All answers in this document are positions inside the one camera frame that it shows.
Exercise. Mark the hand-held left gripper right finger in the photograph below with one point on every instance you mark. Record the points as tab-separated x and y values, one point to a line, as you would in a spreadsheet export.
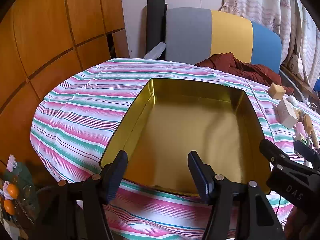
200	177

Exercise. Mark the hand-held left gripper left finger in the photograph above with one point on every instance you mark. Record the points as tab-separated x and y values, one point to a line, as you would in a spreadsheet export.
116	180

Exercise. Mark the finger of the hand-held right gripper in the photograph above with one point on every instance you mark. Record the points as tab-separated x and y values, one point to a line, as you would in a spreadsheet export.
271	152
307	155

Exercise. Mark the pink ribbed roll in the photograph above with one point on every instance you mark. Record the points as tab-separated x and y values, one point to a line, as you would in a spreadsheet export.
301	130

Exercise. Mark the cream cube box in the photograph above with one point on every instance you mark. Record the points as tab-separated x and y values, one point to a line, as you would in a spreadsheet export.
287	115

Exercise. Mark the gold tin box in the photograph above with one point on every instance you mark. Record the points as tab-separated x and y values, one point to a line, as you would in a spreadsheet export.
187	130

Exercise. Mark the white cotton ball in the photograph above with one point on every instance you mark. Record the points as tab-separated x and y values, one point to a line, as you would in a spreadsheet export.
293	101

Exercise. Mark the blue container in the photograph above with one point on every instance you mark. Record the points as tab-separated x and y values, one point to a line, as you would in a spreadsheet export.
317	85

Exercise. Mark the wooden desk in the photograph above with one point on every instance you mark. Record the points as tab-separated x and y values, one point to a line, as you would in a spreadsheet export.
300	82

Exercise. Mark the striped tablecloth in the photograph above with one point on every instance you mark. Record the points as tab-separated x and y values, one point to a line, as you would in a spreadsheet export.
75	110

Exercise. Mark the red-brown jacket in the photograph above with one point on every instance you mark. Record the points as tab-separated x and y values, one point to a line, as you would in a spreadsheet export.
237	67

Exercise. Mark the printed cardboard box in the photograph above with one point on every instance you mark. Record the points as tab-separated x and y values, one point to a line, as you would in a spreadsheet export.
295	62

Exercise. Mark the clear plastic bag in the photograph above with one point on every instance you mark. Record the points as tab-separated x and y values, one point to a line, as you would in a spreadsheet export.
22	195

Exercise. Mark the orange fruit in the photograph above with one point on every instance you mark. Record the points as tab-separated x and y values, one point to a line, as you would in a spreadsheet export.
9	206
12	190

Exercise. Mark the pink clip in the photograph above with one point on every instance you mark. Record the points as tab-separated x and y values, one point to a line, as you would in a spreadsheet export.
11	162

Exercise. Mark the grey yellow blue chair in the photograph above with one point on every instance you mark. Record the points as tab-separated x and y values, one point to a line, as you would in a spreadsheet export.
187	35

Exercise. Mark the patterned curtain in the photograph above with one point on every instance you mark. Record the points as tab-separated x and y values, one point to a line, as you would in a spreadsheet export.
262	2

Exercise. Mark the black rolled mat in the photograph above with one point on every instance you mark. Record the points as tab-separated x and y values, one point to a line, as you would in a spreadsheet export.
155	22

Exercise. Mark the wooden wardrobe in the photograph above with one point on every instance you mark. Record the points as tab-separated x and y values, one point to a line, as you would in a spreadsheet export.
37	30

